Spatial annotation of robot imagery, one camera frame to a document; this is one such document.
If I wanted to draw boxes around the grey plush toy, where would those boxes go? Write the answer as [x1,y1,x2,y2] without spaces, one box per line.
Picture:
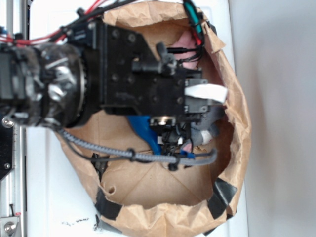
[191,106,225,146]

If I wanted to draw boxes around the brown paper bag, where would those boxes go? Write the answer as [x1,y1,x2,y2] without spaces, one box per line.
[56,1,251,237]

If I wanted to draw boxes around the red wires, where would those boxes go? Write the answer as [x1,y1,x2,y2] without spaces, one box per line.
[0,0,104,46]

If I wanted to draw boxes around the grey braided cable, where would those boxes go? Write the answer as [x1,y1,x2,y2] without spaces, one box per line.
[58,128,218,166]

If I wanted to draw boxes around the metal corner bracket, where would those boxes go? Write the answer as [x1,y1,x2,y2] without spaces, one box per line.
[0,216,21,237]

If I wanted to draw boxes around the aluminium frame rail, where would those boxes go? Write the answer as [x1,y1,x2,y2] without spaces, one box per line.
[0,0,29,237]

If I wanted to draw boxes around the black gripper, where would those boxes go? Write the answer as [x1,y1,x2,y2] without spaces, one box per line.
[86,21,228,122]

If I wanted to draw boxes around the blue plastic bottle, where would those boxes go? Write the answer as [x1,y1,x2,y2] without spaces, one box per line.
[127,116,161,155]

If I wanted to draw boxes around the pink plush toy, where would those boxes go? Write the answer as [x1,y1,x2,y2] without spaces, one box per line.
[170,31,202,71]

